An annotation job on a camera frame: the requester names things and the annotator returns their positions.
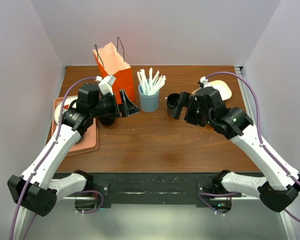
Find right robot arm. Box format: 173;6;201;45
166;86;300;213

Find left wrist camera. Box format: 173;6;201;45
95;74;116;96

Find stack of black lids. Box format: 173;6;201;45
98;117;116;126

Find orange paper bag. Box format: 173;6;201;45
92;36;136;104

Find blue straw holder cup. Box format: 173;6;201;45
138;84;159;113

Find stack of black cups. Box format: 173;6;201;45
166;93;180;105

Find aluminium frame rail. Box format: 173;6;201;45
234;66;255;121

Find cream square plate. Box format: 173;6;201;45
208;80;232;101

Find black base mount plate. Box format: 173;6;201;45
49;171;266;209

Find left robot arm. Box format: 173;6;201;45
7;83;140;217

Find watermelon pattern plate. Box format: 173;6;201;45
53;95;78;125

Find purple cable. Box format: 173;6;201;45
8;76;104;240
197;71;300;227

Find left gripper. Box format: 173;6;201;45
90;89;140;119

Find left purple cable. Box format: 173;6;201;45
8;76;104;240

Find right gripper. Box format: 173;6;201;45
169;90;214;127

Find pink tray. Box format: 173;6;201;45
48;100;99;157

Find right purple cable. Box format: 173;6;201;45
197;71;300;227

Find white wrapped straws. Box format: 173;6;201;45
136;67;167;96

